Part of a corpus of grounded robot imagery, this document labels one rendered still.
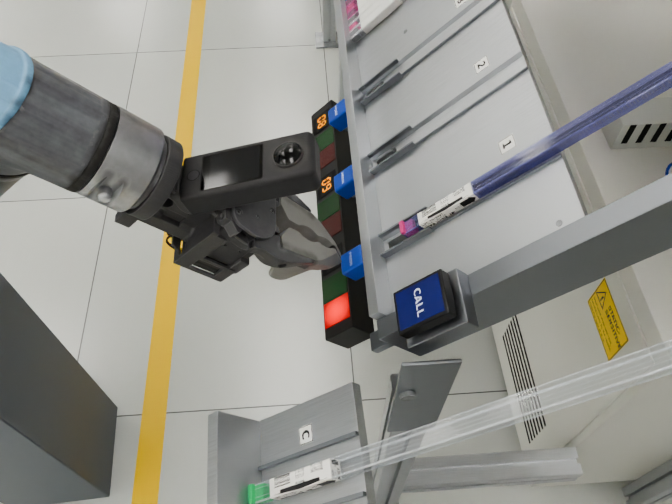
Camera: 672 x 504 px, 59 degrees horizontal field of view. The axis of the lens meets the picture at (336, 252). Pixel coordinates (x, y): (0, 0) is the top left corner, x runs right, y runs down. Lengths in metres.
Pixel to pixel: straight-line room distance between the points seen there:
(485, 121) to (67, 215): 1.28
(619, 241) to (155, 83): 1.66
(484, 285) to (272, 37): 1.68
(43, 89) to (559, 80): 0.74
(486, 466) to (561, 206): 0.54
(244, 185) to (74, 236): 1.18
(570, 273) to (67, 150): 0.38
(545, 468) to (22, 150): 0.79
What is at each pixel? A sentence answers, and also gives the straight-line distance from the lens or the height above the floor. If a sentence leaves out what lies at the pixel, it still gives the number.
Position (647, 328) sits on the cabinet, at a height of 0.60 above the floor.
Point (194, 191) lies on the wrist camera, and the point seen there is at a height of 0.84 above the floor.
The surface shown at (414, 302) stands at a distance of 0.48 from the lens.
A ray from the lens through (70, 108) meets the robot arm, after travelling 0.46.
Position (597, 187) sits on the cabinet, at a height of 0.62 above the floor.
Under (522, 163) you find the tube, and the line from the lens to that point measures 0.52.
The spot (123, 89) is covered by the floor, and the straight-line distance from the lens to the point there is 1.98.
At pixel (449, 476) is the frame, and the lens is 0.93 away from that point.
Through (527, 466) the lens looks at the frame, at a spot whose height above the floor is 0.31.
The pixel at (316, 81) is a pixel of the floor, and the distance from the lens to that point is 1.90.
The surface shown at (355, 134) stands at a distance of 0.68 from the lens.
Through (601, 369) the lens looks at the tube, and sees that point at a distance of 0.36.
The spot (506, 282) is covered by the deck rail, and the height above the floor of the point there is 0.81.
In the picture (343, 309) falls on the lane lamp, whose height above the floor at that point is 0.66.
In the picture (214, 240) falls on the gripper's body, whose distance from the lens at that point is 0.51.
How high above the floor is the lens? 1.21
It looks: 56 degrees down
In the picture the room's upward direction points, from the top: straight up
